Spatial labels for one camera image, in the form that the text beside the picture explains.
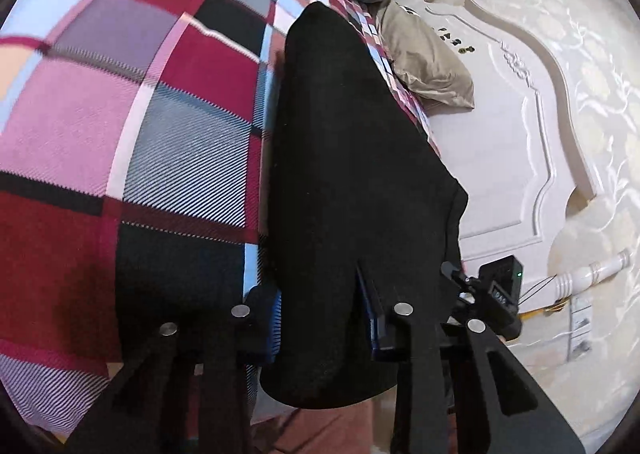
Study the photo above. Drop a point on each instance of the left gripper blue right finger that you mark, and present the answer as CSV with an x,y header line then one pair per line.
x,y
459,389

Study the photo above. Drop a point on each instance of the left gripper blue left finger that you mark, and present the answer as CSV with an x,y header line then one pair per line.
x,y
145,407

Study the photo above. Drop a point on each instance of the black pants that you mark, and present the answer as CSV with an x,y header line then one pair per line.
x,y
355,193

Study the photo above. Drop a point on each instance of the white carved headboard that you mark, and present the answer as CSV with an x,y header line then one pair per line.
x,y
517,155

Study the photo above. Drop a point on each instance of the beige pillow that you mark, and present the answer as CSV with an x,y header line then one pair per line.
x,y
424,64

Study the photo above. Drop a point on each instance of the plaid checkered bed sheet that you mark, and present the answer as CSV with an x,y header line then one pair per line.
x,y
134,136

